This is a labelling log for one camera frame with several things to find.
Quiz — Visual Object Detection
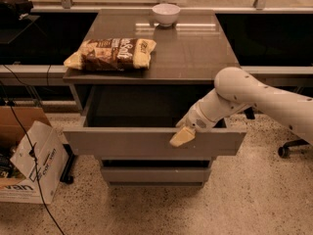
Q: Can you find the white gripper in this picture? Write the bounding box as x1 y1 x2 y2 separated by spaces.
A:
169 103 217 147

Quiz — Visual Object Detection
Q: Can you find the grey top drawer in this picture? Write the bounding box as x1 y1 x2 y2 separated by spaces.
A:
65 85 246 160

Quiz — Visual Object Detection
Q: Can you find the grey drawer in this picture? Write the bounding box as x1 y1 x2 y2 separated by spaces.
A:
101 168 210 183
65 85 246 160

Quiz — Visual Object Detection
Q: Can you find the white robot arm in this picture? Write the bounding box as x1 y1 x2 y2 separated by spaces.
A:
170 67 313 147

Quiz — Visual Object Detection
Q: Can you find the grey drawer cabinet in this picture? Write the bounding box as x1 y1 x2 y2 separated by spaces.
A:
64 9 238 186

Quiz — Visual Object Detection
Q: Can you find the grey bottom drawer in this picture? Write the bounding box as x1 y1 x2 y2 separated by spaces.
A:
101 168 210 183

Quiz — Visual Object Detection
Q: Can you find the black office chair base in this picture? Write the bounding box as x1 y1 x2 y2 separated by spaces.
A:
278 139 308 159

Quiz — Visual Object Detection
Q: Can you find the brown snack chip bag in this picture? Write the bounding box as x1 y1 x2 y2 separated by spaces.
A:
64 38 157 71

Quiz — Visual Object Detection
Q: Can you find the white ceramic bowl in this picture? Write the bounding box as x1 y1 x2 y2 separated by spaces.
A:
152 3 180 26

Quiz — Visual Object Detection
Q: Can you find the black table leg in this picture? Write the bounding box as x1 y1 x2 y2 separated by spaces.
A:
60 144 75 184

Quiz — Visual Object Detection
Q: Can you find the white cardboard box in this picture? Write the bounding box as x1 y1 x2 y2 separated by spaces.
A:
0 106 68 204

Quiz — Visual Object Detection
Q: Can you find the black bag on shelf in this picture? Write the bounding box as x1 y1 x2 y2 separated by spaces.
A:
0 0 33 23

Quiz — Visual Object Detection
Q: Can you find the black power cable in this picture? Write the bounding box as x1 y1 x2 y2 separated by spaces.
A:
0 64 67 235

